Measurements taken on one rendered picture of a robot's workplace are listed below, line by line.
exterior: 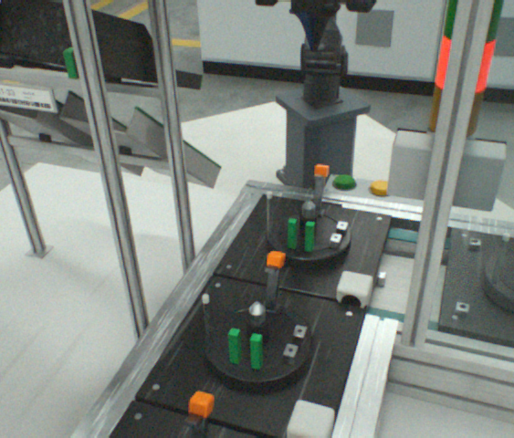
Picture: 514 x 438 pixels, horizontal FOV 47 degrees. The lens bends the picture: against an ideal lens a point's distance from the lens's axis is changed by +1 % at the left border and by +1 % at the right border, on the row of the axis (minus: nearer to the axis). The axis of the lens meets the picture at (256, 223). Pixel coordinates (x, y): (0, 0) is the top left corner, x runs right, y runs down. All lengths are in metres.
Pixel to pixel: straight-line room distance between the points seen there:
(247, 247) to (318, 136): 0.34
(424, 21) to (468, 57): 3.25
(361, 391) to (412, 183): 0.27
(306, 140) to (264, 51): 2.95
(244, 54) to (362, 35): 0.83
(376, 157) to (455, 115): 0.82
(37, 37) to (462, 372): 0.69
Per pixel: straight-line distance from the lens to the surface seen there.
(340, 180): 1.13
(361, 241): 0.98
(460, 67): 0.62
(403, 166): 0.70
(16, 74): 0.76
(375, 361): 0.80
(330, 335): 0.81
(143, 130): 0.87
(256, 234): 0.98
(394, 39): 3.91
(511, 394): 0.87
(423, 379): 0.87
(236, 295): 0.87
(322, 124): 1.17
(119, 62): 0.81
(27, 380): 0.98
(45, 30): 0.79
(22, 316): 1.08
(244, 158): 1.44
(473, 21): 0.61
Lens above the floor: 1.55
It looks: 35 degrees down
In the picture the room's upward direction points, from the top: 2 degrees counter-clockwise
